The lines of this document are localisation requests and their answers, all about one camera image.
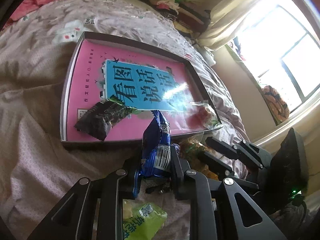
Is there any green bag yellow cake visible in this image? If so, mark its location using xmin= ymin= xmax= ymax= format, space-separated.
xmin=123 ymin=200 xmax=167 ymax=240

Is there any clear bag nut cookie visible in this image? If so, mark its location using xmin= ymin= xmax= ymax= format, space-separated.
xmin=186 ymin=100 xmax=223 ymax=130

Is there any blue white snack packet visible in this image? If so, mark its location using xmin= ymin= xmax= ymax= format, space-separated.
xmin=140 ymin=110 xmax=171 ymax=178

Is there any green black candy wrapper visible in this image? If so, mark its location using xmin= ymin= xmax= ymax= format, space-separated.
xmin=74 ymin=95 xmax=138 ymax=141

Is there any orange cracker pack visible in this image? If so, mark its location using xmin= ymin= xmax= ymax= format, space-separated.
xmin=179 ymin=136 xmax=218 ymax=180

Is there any floral cushion on sill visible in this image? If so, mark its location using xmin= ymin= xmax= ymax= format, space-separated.
xmin=262 ymin=86 xmax=290 ymax=125

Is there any mauve floral quilt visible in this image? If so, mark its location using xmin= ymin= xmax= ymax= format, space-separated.
xmin=1 ymin=0 xmax=247 ymax=239

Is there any pink and blue book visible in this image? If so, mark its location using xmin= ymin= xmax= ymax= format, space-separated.
xmin=66 ymin=39 xmax=213 ymax=142

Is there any shallow grey cardboard tray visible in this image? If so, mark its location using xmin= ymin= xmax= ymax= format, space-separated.
xmin=59 ymin=31 xmax=223 ymax=147

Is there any cream curtain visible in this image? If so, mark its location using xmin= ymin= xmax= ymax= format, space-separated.
xmin=197 ymin=0 xmax=261 ymax=51

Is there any pile of folded clothes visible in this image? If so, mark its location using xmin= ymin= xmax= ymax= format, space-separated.
xmin=149 ymin=0 xmax=210 ymax=37

